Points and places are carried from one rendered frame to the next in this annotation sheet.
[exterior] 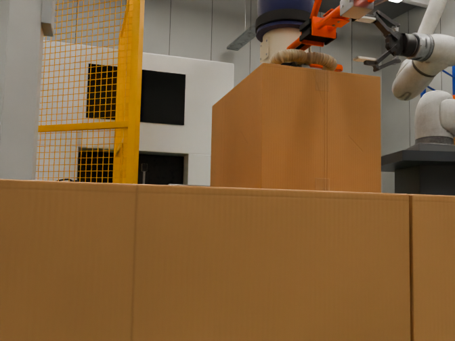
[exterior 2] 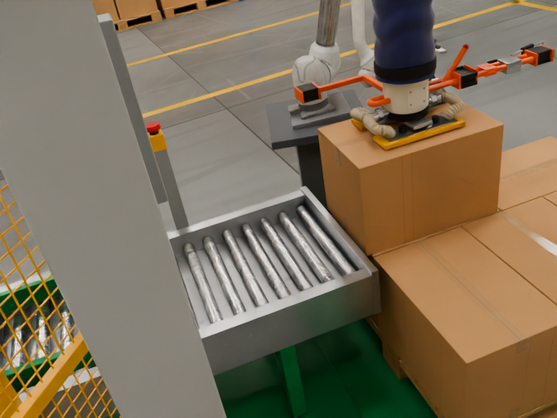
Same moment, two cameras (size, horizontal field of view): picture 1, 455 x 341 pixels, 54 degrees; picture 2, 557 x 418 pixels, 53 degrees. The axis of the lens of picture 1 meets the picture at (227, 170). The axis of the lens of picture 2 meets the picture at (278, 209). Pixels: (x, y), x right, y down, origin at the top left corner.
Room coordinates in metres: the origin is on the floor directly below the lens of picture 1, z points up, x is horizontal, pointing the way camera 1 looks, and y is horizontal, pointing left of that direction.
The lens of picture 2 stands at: (2.06, 1.78, 1.93)
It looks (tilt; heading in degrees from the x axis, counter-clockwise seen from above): 33 degrees down; 273
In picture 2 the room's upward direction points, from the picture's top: 10 degrees counter-clockwise
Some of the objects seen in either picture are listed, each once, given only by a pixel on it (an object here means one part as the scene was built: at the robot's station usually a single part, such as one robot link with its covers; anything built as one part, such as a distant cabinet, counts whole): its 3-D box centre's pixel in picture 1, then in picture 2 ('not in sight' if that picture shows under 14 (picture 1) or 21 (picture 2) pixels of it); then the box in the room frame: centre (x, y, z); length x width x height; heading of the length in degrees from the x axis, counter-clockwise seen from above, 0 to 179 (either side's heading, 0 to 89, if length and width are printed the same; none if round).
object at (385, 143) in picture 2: not in sight; (418, 127); (1.59, -0.11, 0.98); 0.34 x 0.10 x 0.05; 17
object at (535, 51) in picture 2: not in sight; (539, 55); (1.04, -0.37, 1.08); 0.08 x 0.07 x 0.05; 17
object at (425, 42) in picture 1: (416, 47); not in sight; (1.49, -0.64, 1.08); 0.09 x 0.06 x 0.09; 17
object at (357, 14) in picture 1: (356, 5); (509, 65); (1.18, -0.34, 1.07); 0.07 x 0.07 x 0.04; 17
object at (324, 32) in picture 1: (317, 32); (462, 76); (1.38, -0.28, 1.08); 0.10 x 0.08 x 0.06; 107
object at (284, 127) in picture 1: (284, 147); (407, 170); (1.62, -0.20, 0.74); 0.60 x 0.40 x 0.40; 16
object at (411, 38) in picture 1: (399, 44); not in sight; (1.46, -0.57, 1.08); 0.09 x 0.07 x 0.08; 107
